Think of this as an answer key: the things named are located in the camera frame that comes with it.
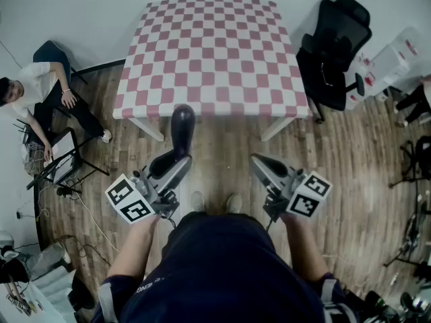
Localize white side table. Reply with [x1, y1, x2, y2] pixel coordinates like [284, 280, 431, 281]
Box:
[0, 269, 79, 323]

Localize white storage boxes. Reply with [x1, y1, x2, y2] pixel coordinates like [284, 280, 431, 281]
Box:
[345, 26, 422, 111]

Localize blue chair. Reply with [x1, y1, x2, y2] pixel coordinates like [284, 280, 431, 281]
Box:
[32, 40, 89, 85]

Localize black office chair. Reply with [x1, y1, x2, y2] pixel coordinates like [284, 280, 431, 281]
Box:
[296, 0, 373, 124]

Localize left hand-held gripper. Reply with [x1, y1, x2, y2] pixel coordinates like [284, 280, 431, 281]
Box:
[104, 149, 193, 225]

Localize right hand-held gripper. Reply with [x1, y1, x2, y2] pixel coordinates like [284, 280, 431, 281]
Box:
[250, 153, 333, 222]

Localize red white checkered table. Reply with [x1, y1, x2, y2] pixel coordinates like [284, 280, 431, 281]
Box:
[112, 0, 313, 143]

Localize person's shoe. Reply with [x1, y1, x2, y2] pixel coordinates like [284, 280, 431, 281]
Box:
[190, 190, 207, 213]
[226, 193, 243, 215]

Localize black metal stand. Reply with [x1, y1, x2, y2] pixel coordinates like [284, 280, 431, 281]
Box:
[383, 210, 431, 269]

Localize person's left forearm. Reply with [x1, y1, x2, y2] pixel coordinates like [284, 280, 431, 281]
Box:
[105, 213, 160, 284]

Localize black oblong object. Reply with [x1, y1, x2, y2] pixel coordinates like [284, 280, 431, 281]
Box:
[170, 104, 197, 162]

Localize person's right shoe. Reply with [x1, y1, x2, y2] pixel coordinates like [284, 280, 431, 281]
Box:
[226, 193, 243, 215]

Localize person's right forearm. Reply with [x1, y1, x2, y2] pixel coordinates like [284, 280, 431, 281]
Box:
[280, 213, 330, 284]

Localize person's navy shirt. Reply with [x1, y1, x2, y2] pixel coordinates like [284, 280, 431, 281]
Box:
[91, 211, 360, 323]

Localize open laptop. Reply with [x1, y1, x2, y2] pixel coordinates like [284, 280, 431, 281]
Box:
[49, 128, 77, 185]

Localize person's left shoe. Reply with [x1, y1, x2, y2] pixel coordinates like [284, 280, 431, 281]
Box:
[190, 190, 207, 213]

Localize white cable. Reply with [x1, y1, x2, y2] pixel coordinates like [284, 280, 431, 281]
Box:
[35, 176, 121, 252]

